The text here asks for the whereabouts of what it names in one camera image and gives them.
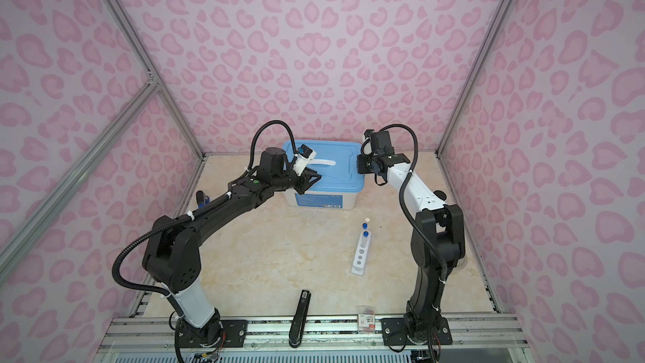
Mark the white plastic storage bin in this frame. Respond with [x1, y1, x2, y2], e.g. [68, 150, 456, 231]
[284, 189, 358, 210]

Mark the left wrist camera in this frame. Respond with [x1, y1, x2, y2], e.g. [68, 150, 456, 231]
[292, 145, 317, 176]

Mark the staples box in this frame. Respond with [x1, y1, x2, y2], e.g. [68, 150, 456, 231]
[357, 305, 376, 334]

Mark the black stapler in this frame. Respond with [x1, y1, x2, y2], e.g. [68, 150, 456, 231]
[288, 290, 312, 349]

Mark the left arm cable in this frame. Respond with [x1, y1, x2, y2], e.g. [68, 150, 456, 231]
[248, 119, 298, 170]

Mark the white test tube rack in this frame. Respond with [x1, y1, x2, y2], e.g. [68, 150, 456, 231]
[351, 230, 372, 276]

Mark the pink jar black lid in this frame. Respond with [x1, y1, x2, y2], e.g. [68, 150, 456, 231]
[433, 190, 448, 202]

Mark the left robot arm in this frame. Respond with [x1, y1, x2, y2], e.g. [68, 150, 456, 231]
[112, 145, 322, 350]

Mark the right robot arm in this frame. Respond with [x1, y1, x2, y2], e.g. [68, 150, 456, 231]
[357, 124, 465, 354]

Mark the blue plastic bin lid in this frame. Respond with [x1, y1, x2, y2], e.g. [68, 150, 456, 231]
[295, 139, 364, 193]

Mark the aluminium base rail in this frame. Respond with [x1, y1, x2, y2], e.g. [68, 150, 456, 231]
[94, 314, 535, 362]

